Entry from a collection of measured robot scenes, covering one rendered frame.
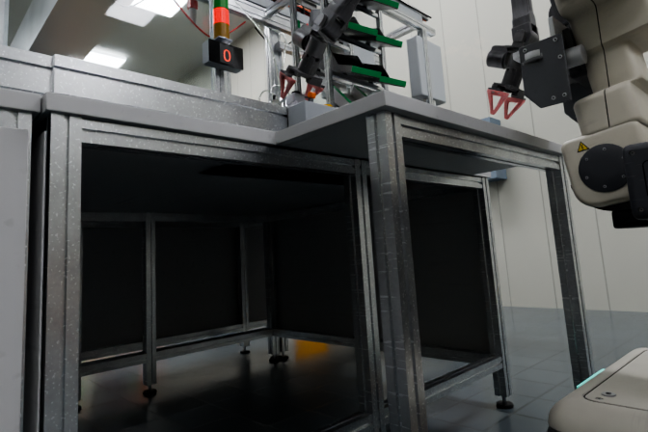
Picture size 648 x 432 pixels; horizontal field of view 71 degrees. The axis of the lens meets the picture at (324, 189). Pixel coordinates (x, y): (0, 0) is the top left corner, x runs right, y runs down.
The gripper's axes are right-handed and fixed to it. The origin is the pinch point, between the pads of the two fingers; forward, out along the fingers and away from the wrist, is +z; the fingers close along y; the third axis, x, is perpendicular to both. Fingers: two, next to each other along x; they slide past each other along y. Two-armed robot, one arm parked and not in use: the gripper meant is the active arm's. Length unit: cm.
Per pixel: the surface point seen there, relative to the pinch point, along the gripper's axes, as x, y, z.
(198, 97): 22.1, 43.9, -1.4
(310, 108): 27.9, 17.6, -6.4
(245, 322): -51, -75, 162
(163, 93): 23, 52, -1
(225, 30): -20.6, 19.0, -10.1
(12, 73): 23, 78, 1
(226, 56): -14.8, 19.2, -3.7
